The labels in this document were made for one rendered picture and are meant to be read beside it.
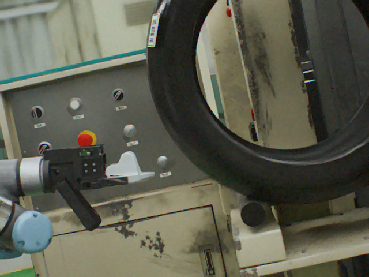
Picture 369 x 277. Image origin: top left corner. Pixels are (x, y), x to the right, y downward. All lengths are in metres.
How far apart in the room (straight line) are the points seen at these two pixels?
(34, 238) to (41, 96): 0.79
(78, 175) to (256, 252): 0.37
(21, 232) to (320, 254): 0.54
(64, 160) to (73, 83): 0.62
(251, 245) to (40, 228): 0.38
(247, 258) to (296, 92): 0.49
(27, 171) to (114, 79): 0.64
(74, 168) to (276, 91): 0.53
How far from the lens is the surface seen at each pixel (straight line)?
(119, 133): 2.03
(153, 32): 1.35
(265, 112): 1.71
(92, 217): 1.46
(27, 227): 1.34
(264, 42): 1.72
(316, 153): 1.61
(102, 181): 1.42
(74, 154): 1.44
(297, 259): 1.38
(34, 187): 1.46
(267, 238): 1.37
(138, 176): 1.44
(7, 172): 1.47
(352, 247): 1.39
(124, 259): 2.02
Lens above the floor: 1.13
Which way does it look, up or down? 3 degrees down
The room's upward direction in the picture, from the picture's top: 12 degrees counter-clockwise
